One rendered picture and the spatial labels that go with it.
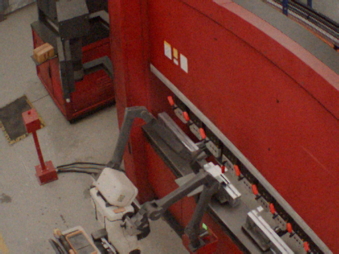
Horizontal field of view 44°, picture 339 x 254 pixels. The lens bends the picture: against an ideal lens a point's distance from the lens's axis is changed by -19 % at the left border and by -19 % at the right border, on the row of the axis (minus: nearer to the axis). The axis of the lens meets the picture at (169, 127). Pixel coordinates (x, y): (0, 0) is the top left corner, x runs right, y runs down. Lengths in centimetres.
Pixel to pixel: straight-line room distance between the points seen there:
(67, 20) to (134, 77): 78
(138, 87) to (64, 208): 149
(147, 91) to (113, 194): 125
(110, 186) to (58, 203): 191
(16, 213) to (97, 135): 150
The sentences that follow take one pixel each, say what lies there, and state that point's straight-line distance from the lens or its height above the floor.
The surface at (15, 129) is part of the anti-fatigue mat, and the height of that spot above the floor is 1.
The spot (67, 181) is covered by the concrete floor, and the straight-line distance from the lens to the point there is 481.
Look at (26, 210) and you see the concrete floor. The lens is 464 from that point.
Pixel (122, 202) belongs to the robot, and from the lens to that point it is 278.
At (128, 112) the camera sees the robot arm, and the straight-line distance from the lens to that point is 290.
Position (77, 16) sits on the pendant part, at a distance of 339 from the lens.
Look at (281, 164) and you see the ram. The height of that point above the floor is 160.
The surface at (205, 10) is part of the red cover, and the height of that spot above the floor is 219.
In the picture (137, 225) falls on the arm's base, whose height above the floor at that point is 120.
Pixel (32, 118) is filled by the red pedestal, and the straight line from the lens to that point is 438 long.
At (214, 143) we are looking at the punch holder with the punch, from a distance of 312.
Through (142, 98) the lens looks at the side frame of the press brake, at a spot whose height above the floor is 112.
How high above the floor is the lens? 330
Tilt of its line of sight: 39 degrees down
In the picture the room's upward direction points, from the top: 3 degrees counter-clockwise
